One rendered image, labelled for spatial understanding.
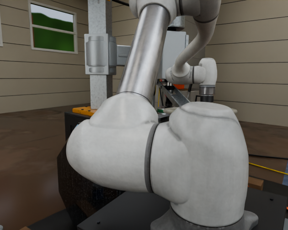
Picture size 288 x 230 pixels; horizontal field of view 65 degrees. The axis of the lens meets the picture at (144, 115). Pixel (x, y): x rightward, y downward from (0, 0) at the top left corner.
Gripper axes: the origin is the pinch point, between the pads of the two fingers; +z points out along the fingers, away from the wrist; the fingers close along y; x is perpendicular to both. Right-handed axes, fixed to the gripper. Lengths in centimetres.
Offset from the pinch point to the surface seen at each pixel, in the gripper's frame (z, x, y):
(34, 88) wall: -32, 414, 573
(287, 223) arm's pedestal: 10, -3, -78
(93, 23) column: -92, 93, 101
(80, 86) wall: -40, 317, 722
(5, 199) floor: 77, 168, 59
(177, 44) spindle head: -64, 10, 73
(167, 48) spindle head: -60, 20, 71
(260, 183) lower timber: 68, -75, 86
